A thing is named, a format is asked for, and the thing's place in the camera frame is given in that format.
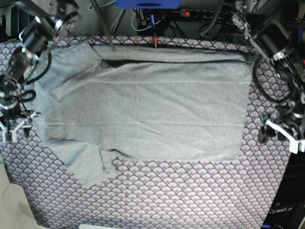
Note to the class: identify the grey T-shirt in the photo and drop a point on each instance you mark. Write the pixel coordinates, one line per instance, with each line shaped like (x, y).
(141, 104)

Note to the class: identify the red table clamp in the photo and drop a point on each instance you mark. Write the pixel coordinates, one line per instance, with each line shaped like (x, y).
(155, 41)

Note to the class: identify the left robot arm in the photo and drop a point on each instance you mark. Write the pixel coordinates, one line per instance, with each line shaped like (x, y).
(257, 19)

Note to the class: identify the black OpenArm box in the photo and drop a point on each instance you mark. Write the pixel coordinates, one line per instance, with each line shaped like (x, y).
(288, 208)

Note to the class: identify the blue post at right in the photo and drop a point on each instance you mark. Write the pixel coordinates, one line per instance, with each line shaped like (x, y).
(298, 38)

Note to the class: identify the fan-patterned tablecloth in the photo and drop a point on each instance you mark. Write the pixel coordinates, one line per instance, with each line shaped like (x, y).
(155, 195)

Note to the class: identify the black power strip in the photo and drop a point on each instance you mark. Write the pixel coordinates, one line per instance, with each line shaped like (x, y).
(198, 14)

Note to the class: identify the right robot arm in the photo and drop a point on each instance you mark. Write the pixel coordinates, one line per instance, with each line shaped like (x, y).
(53, 20)

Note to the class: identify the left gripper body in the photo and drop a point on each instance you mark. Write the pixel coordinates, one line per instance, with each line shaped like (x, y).
(292, 118)

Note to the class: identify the blue camera mount bracket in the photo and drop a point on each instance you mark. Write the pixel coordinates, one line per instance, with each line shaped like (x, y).
(148, 4)

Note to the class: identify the white plastic bin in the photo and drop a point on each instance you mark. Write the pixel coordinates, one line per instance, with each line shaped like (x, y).
(15, 212)

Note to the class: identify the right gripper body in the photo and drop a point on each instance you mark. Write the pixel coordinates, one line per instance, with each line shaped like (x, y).
(10, 109)

